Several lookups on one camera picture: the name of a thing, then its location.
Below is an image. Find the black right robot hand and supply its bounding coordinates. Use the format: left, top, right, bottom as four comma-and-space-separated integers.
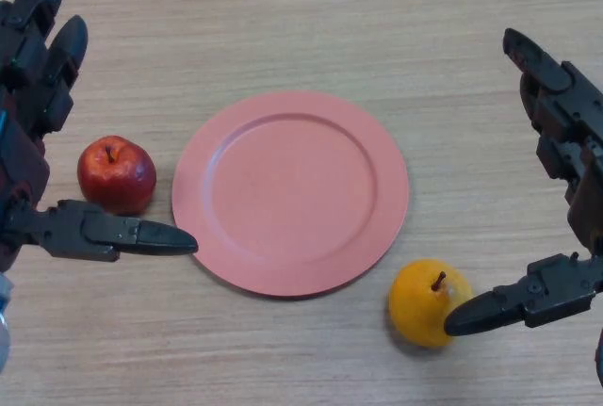
444, 27, 603, 337

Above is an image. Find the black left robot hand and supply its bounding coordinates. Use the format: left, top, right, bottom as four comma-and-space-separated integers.
0, 0, 200, 273

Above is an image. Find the red apple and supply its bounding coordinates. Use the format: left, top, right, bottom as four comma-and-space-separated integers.
76, 135, 157, 217

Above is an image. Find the pink round plate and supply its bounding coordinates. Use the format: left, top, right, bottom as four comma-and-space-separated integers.
171, 90, 410, 301

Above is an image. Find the yellow pear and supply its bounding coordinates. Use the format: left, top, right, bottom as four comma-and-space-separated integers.
388, 258, 475, 349

